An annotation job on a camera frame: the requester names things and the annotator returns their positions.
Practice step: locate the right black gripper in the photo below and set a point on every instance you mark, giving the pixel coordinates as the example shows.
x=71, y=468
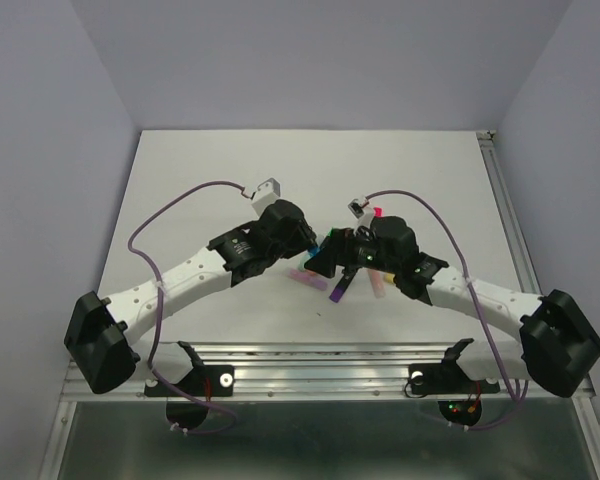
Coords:
x=346, y=249

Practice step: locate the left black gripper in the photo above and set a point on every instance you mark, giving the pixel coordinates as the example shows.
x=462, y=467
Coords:
x=304, y=237

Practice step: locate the black highlighter blue tip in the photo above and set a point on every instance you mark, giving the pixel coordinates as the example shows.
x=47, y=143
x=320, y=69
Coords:
x=314, y=248

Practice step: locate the pastel purple highlighter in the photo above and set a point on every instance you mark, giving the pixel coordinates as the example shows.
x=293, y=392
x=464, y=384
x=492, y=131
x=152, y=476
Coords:
x=309, y=279

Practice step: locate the black highlighter purple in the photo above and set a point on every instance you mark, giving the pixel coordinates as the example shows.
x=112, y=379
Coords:
x=341, y=287

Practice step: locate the pastel green highlighter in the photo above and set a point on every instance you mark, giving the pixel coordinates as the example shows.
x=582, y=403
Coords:
x=305, y=258

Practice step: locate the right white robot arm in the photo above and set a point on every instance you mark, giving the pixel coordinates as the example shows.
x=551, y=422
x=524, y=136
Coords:
x=551, y=342

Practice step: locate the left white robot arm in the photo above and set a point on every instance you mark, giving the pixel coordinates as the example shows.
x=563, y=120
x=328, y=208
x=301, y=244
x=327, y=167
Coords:
x=102, y=332

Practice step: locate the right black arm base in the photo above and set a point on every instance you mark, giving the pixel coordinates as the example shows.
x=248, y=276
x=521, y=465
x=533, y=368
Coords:
x=441, y=379

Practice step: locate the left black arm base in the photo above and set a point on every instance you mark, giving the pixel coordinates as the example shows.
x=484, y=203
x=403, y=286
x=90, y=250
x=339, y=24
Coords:
x=219, y=382

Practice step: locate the pastel pink highlighter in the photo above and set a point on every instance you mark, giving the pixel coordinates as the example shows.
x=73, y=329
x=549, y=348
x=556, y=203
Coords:
x=377, y=283

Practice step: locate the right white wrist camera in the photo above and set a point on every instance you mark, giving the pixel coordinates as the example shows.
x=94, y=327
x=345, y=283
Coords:
x=363, y=212

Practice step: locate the aluminium frame rail front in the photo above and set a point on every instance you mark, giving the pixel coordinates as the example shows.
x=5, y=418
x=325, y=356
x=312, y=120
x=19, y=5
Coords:
x=280, y=372

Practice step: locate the aluminium rail right side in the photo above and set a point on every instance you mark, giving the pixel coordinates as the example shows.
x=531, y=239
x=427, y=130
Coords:
x=522, y=262

